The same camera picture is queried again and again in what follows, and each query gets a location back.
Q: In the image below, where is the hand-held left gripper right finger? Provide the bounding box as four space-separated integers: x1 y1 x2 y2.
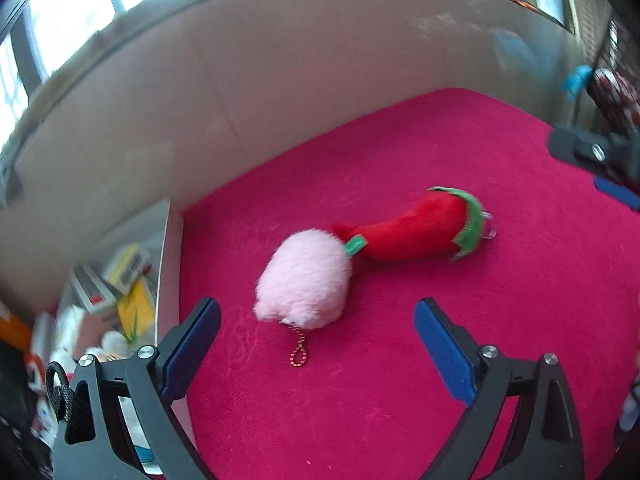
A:
414 297 586 480

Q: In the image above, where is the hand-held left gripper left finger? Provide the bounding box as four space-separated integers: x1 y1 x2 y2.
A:
52 297 222 480

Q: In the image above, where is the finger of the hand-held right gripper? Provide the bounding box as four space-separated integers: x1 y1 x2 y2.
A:
592 176 640 211
547 125 640 183

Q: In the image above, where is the white box lid tray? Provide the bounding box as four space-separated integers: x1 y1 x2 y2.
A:
47 197 187 478

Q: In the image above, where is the yellow and white box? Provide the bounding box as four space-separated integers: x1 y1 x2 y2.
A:
101 242 152 289

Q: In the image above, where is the long grey sealant box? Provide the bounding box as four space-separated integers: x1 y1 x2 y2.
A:
66 262 121 317

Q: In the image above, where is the red chili plush toy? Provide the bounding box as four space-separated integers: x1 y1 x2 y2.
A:
331 186 497 264

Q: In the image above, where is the pink fluffy plush keychain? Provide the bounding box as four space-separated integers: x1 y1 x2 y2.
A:
254 228 354 369

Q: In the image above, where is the person's right hand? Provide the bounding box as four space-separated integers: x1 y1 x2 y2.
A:
617 352 640 433

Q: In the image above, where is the red floral seat cushion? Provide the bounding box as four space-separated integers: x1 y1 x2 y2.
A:
592 66 640 127

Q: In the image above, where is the teal cloth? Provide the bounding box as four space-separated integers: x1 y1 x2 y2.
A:
561 63 594 94

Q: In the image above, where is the hanging wicker egg chair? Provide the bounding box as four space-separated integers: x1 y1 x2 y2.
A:
586 7 640 133

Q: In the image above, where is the magenta towel mat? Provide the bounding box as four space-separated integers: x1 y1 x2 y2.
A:
177 87 640 480

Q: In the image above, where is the black wrist strap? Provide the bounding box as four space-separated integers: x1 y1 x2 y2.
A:
44 361 97 423

